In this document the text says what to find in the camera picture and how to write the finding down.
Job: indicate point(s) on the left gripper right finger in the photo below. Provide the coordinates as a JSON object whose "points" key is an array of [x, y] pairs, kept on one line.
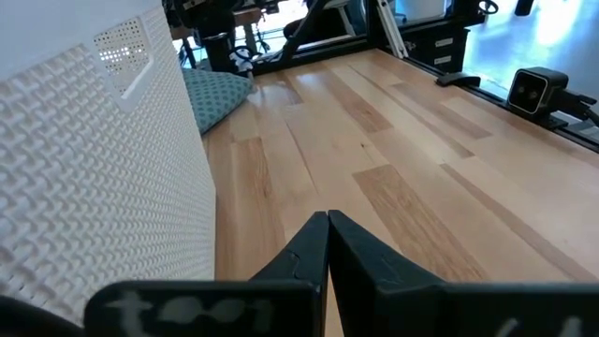
{"points": [[374, 290]]}

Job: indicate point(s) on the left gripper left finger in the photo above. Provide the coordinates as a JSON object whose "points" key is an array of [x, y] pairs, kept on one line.
{"points": [[304, 257]]}

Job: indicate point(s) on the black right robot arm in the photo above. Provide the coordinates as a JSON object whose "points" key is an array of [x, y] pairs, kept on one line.
{"points": [[210, 28]]}

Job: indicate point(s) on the white perforated plastic basket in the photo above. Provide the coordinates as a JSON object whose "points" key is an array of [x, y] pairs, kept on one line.
{"points": [[93, 164]]}

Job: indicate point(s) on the teal patterned fabric pouch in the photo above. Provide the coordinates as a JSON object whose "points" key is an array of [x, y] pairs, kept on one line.
{"points": [[215, 96]]}

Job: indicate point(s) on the black drawer cabinet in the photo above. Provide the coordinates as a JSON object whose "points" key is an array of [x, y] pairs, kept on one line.
{"points": [[435, 49]]}

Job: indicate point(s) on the black table bracket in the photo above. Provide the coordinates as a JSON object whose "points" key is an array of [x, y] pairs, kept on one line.
{"points": [[458, 79]]}

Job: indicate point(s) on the black table-level camera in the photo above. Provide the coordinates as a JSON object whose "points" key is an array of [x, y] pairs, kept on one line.
{"points": [[533, 91]]}

